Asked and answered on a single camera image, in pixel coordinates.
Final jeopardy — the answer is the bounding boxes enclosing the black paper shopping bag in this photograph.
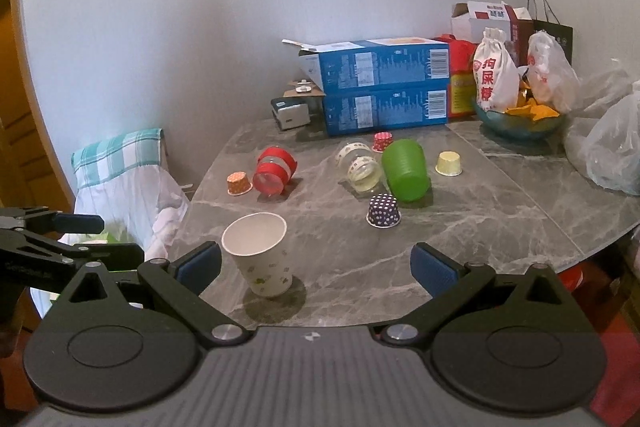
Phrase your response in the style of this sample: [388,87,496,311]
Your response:
[524,0,574,68]

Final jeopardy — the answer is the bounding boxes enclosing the teal glass bowl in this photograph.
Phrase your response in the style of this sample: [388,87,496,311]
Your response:
[473,99,569,140]

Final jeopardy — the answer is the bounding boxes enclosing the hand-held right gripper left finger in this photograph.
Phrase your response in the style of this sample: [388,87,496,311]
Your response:
[59,241,252,351]

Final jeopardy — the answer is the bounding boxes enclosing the white paper cup green print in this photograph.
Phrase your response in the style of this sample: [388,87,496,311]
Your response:
[221,213,294,298]

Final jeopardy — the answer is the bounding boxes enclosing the green plastic cup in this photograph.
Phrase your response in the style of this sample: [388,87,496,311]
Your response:
[381,139,432,202]

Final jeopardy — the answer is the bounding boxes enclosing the blue cardboard box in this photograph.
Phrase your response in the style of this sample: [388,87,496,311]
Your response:
[282,38,454,97]
[322,88,450,138]

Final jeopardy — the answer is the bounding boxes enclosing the wooden door frame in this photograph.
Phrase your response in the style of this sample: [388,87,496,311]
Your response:
[0,0,66,212]

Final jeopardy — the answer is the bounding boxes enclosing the small brown cardboard box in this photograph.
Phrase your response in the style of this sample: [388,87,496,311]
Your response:
[282,78,326,102]

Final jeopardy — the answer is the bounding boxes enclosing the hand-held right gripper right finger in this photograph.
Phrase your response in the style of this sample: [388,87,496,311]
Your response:
[372,243,577,351]

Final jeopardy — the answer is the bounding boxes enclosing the orange snack packets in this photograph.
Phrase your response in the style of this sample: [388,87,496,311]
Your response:
[505,77,561,122]

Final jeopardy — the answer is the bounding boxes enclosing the white plastic bag red print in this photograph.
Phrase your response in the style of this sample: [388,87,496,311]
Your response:
[527,31,581,114]

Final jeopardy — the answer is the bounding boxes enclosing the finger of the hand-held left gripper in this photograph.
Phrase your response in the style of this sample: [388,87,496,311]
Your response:
[0,231,146,281]
[0,206,105,234]

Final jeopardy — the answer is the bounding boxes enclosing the white and red cardboard box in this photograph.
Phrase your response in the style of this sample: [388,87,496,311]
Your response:
[451,1,534,44]

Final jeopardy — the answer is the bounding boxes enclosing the orange dotted cupcake cup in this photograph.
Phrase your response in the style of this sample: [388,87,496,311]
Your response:
[226,172,252,196]

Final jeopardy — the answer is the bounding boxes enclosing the clear plastic bag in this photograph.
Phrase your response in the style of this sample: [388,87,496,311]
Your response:
[565,81,640,197]
[570,59,636,118]

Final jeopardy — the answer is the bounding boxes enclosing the teal checked towel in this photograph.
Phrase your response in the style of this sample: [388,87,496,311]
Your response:
[71,128,164,184]

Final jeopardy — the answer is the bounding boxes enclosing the grey and white small device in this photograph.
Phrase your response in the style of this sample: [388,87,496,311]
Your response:
[270,97,314,132]

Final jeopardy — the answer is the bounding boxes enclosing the purple dotted cupcake cup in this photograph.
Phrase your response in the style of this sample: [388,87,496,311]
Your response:
[366,193,402,228]

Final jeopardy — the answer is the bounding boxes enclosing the clear glass cup white pattern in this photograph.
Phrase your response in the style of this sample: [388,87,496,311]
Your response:
[346,156,386,196]
[335,141,375,168]

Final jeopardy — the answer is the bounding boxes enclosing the white cloth drawstring bag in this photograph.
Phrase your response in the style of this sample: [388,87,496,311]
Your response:
[472,27,521,112]

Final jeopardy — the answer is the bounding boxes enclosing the yellow cupcake cup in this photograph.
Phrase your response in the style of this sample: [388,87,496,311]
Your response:
[435,151,462,178]

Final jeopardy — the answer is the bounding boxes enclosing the red transparent plastic cup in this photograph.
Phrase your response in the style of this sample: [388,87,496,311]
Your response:
[252,146,298,196]

